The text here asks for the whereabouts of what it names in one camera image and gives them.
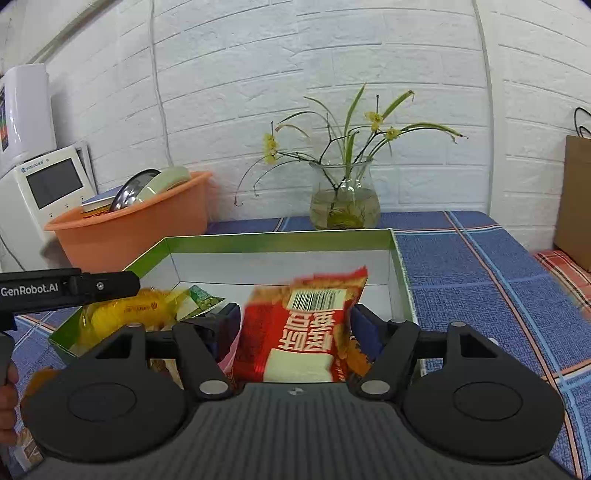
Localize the brown paper bag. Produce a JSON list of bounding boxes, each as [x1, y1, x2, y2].
[[553, 106, 591, 273]]

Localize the orange snack packet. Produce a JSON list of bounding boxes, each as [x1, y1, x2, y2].
[[345, 336, 373, 380]]

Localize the green and white cardboard box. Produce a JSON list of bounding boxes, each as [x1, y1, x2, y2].
[[48, 228, 419, 376]]

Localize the orange plastic basin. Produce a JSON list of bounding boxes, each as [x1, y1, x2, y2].
[[44, 171, 213, 274]]

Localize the yellow flowering plant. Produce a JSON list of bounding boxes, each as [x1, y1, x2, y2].
[[234, 82, 465, 209]]

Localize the dishes in basin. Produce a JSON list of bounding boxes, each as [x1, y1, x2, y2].
[[108, 169, 161, 213]]

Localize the yellow snack packet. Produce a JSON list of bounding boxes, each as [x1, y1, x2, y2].
[[75, 287, 189, 354]]

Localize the white device with screen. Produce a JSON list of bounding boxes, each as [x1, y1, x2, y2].
[[0, 145, 99, 274]]

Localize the red plaid cloth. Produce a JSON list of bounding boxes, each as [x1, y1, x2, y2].
[[533, 249, 591, 320]]

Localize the white wall cable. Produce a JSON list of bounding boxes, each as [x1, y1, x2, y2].
[[147, 0, 175, 169]]

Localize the blue plaid tablecloth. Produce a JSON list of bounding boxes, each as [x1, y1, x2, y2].
[[0, 211, 591, 480]]

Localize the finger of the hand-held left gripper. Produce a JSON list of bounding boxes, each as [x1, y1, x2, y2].
[[64, 270, 141, 306]]

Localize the blue flat box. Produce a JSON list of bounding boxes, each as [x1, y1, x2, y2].
[[82, 191, 117, 209]]

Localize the white water purifier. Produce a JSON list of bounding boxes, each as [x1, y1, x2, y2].
[[0, 64, 57, 177]]

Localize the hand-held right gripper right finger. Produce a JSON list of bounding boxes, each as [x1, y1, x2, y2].
[[352, 304, 505, 401]]

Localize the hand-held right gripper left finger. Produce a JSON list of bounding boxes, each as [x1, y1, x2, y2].
[[88, 304, 242, 400]]

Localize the red snack packet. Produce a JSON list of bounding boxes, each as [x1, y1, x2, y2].
[[231, 265, 369, 384]]

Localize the person's left hand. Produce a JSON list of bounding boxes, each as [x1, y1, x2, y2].
[[0, 364, 20, 446]]

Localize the pink snack packet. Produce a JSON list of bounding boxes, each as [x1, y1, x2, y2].
[[218, 333, 242, 391]]

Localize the glass vase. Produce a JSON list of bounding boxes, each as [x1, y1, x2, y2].
[[308, 156, 382, 230]]

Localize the pale green bowl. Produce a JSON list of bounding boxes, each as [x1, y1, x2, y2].
[[139, 166, 192, 200]]

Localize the green pea snack packet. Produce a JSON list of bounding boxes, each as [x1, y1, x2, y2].
[[177, 285, 227, 322]]

